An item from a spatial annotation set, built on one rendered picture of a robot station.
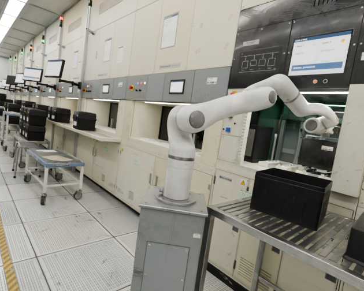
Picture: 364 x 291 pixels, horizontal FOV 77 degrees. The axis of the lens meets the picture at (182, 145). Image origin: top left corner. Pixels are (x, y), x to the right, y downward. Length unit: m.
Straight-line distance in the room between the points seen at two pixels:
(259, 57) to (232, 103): 0.69
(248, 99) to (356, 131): 0.55
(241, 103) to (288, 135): 1.43
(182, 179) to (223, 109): 0.36
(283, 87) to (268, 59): 0.43
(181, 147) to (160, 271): 0.51
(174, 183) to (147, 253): 0.30
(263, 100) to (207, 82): 0.87
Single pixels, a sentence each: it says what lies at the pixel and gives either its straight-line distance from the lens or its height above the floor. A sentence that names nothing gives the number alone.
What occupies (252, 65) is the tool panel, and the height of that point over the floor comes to 1.55.
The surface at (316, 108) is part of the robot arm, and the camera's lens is 1.42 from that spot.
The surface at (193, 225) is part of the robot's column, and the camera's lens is 0.97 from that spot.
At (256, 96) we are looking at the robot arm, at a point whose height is 1.27.
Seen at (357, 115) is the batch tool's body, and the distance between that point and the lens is 1.37.
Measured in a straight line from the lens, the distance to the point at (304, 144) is 1.68.
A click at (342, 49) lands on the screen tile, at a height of 1.59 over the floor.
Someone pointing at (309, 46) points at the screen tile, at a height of 1.63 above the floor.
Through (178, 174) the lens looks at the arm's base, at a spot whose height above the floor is 0.89.
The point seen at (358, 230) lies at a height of 0.86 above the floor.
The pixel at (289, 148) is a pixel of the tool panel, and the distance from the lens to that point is 2.47.
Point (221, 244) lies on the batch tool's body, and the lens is 1.86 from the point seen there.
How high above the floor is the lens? 1.10
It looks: 6 degrees down
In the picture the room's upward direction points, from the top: 8 degrees clockwise
